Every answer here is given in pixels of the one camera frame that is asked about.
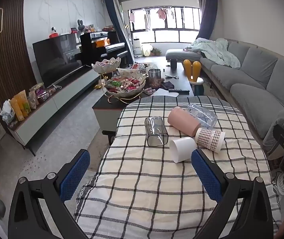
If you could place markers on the row of snack bags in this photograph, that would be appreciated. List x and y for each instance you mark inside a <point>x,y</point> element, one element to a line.
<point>26,103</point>

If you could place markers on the clear glass jar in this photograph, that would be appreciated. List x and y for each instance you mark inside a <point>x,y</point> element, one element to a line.
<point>154,78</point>

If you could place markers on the white paper sheet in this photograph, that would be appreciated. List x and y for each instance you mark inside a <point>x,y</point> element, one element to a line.
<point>165,93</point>

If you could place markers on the grey transparent square cup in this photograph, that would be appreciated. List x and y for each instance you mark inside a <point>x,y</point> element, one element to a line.
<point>156,132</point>

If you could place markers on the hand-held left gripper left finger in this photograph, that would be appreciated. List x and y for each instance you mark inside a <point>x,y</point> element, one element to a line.
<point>75,176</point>

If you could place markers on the dark mug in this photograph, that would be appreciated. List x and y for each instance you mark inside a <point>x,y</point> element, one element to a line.
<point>173,64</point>

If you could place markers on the black upright piano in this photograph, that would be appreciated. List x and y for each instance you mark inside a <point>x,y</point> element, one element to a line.
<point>102,51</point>

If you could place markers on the grey television cabinet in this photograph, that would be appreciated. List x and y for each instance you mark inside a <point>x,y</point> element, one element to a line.
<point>64,97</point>

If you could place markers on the white hanging garment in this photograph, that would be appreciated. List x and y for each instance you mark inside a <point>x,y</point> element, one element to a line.
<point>147,23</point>

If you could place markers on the yellow rabbit ear stool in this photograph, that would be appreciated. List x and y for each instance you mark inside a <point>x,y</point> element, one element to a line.
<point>193,71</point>

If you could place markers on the white plastic bag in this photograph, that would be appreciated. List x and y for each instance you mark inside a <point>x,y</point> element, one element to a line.
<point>7,112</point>

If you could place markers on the black white plaid tablecloth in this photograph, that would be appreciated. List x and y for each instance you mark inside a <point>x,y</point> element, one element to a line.
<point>144,191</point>

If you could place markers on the grey sectional sofa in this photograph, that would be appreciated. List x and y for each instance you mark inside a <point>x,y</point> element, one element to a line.
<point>251,77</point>

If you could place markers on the dark coffee table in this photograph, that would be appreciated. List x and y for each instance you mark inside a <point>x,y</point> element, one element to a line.
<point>179,73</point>

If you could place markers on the white security camera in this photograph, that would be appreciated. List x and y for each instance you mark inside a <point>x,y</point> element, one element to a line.
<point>54,31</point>

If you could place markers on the black remote control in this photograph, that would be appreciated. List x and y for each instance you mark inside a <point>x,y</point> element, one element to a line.
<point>179,90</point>

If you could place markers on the white cup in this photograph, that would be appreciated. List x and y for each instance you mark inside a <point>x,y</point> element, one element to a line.
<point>181,149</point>

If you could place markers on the two-tier white candy bowl stand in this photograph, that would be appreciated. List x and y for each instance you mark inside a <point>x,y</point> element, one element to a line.
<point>124,86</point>

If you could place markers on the gold wall clip ornament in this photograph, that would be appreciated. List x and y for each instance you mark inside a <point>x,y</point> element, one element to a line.
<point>0,11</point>

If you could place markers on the pink cup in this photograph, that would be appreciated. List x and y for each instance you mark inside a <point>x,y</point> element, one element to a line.
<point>181,120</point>

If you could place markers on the light green blanket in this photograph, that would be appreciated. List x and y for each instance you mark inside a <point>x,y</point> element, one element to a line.
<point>219,51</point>

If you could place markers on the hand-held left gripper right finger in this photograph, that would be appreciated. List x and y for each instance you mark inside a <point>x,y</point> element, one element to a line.
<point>205,174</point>

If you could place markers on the dark blue curtain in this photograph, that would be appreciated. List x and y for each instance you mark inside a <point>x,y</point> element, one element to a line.
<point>208,17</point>
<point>118,25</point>

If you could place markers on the clear printed glass cup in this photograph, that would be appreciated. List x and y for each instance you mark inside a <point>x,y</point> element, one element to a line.
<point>203,115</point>

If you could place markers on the flat screen television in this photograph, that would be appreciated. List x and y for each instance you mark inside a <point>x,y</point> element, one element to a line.
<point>54,59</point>

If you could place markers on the brown checked paper cup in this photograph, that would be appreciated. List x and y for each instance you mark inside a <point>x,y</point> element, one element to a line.
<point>210,139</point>

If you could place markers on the cream waste bin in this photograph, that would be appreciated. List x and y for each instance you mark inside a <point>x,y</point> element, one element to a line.
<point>147,50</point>

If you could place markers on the black framed window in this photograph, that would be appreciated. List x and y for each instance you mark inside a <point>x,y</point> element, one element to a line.
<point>174,33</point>

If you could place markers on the grey rabbit plush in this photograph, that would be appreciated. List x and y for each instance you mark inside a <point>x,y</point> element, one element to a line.
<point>79,27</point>

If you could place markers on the orange box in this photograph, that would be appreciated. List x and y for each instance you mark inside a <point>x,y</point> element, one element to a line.
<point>102,43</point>

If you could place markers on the pale pink hanging garment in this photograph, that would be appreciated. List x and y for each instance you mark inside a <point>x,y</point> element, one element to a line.
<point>132,17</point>

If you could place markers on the white air purifier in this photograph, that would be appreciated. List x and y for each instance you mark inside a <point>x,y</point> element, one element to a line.
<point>137,47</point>

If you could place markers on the black cloth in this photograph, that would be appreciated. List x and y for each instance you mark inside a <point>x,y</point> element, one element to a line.
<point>167,85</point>

